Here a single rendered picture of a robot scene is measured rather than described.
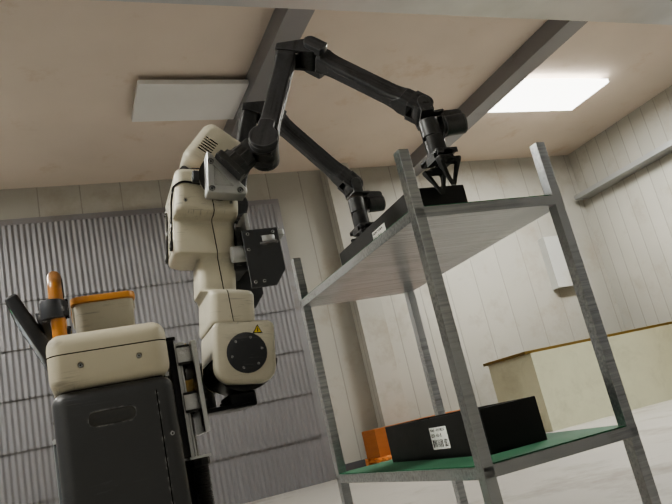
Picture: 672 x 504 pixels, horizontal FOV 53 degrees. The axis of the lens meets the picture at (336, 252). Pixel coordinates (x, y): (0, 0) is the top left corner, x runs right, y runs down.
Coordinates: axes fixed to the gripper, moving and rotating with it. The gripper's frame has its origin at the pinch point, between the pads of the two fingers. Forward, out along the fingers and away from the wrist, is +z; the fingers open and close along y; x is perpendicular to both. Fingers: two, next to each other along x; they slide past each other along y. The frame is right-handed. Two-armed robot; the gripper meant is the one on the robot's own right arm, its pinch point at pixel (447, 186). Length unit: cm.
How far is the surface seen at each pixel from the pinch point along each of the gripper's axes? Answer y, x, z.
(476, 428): -11, 19, 61
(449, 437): 23, 7, 63
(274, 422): 532, -85, 32
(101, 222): 527, 50, -199
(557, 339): 543, -465, 11
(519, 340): 542, -409, 2
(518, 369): 449, -328, 38
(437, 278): -11.8, 18.0, 26.7
